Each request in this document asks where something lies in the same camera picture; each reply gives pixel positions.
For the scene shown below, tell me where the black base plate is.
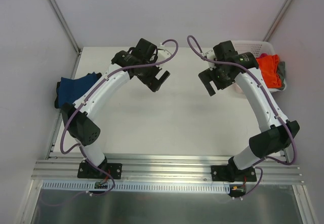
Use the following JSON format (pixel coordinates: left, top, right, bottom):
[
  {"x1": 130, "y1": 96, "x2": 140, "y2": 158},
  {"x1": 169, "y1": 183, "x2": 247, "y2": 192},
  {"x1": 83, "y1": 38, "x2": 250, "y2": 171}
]
[
  {"x1": 211, "y1": 165, "x2": 257, "y2": 182},
  {"x1": 77, "y1": 161, "x2": 123, "y2": 179}
]

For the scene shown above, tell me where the orange t shirt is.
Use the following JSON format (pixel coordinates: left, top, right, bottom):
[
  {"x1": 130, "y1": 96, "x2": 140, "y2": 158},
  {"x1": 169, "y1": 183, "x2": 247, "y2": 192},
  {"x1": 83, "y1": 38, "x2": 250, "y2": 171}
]
[{"x1": 256, "y1": 54, "x2": 281, "y2": 89}]

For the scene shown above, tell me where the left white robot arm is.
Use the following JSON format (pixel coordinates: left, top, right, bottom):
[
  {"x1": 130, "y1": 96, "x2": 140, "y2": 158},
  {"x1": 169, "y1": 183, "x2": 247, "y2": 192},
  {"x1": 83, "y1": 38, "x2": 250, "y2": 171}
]
[{"x1": 61, "y1": 39, "x2": 175, "y2": 177}]

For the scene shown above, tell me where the aluminium mounting rail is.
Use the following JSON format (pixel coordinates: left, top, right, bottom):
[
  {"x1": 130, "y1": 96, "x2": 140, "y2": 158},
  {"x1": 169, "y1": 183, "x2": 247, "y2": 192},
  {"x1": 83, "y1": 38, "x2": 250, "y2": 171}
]
[{"x1": 31, "y1": 153, "x2": 306, "y2": 185}]

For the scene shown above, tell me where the grey t shirt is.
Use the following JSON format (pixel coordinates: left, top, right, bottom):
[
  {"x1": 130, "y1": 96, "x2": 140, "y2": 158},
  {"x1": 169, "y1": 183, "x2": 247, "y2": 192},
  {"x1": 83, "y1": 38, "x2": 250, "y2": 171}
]
[{"x1": 276, "y1": 61, "x2": 286, "y2": 91}]

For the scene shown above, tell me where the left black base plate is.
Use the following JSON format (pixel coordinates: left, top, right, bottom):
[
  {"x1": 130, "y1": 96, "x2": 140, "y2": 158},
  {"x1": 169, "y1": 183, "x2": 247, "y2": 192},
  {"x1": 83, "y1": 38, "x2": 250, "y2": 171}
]
[{"x1": 77, "y1": 161, "x2": 123, "y2": 179}]

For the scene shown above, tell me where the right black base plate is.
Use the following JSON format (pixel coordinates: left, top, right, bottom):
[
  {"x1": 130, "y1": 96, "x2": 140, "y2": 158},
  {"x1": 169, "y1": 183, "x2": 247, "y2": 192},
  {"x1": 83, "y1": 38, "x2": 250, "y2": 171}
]
[{"x1": 211, "y1": 165, "x2": 257, "y2": 182}]

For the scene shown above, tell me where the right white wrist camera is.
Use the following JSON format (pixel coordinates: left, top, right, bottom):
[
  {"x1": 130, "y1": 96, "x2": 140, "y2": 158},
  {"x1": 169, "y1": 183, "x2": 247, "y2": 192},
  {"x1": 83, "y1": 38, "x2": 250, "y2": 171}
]
[{"x1": 201, "y1": 49, "x2": 216, "y2": 67}]

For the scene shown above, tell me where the blue folded t shirt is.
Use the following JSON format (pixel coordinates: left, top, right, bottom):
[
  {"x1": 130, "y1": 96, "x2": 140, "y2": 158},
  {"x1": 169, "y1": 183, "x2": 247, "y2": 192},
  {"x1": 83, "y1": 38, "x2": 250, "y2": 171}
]
[{"x1": 56, "y1": 73, "x2": 101, "y2": 108}]

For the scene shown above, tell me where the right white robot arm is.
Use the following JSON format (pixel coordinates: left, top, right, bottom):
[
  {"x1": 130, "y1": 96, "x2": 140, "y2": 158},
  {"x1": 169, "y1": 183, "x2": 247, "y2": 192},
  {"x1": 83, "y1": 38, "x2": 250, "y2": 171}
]
[{"x1": 198, "y1": 41, "x2": 300, "y2": 182}]

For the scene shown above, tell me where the white slotted cable duct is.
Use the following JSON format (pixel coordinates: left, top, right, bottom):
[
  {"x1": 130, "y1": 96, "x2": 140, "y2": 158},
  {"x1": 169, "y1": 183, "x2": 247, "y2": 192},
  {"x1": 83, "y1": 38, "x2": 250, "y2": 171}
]
[{"x1": 42, "y1": 180, "x2": 230, "y2": 194}]

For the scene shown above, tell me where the pink t shirt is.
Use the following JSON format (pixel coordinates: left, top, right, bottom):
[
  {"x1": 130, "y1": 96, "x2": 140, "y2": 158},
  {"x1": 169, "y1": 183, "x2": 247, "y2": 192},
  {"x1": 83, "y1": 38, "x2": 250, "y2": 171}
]
[{"x1": 258, "y1": 53, "x2": 268, "y2": 59}]

